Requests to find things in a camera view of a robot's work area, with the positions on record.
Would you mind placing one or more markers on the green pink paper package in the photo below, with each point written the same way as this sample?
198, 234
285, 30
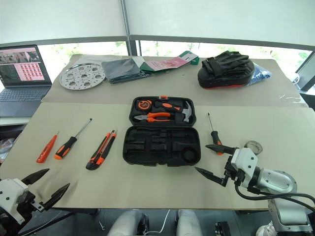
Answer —
167, 64

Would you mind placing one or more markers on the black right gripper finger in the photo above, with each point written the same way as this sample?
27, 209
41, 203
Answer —
221, 148
214, 177

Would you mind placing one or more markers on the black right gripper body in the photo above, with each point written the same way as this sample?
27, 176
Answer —
230, 172

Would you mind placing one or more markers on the orange black utility knife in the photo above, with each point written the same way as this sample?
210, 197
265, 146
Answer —
101, 153

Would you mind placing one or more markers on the black tool case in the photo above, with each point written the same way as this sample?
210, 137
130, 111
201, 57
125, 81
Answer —
161, 150

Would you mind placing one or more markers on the black boxing pad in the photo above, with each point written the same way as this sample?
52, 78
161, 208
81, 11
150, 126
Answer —
221, 73

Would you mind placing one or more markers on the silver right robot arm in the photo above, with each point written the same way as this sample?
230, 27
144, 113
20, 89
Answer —
278, 179

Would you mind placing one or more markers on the dark grey folded cloth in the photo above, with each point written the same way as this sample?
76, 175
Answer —
123, 70

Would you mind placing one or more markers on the perforated steel steamer plate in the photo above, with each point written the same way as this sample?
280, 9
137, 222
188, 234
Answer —
82, 76

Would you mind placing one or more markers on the blue patterned bag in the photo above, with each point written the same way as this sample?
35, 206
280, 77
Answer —
261, 75

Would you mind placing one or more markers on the grey rounded shape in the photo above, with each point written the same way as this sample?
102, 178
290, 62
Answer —
128, 223
188, 223

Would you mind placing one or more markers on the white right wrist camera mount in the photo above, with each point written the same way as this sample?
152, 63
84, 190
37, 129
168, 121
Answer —
246, 159

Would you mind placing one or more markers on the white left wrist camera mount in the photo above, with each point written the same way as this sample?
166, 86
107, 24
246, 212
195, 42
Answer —
9, 194

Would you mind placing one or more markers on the grey ribbed vertical pole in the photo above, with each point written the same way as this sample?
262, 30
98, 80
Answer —
126, 24

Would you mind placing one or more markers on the clear plastic wrapper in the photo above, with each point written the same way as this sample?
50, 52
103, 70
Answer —
290, 97

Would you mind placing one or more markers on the orange test pen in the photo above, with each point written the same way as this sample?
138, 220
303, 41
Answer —
46, 150

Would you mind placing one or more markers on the grey tape roll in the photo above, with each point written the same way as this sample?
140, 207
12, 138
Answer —
257, 147

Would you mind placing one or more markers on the black laptop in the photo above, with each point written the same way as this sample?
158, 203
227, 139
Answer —
22, 81

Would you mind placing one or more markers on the orange black tape measure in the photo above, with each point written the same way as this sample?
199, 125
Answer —
145, 104

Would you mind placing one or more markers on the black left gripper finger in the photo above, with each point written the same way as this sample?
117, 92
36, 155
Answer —
34, 177
55, 196

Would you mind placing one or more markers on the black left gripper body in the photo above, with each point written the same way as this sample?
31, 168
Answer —
27, 204

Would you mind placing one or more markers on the short Phillips screwdriver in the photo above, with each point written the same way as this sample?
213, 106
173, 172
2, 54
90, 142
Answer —
216, 140

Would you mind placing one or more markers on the dark window frame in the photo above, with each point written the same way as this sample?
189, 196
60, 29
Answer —
197, 38

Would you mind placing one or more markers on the long flathead screwdriver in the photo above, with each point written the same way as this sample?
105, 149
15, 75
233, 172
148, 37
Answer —
66, 148

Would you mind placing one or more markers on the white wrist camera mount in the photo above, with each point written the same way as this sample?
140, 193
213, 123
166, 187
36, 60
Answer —
246, 159
9, 194

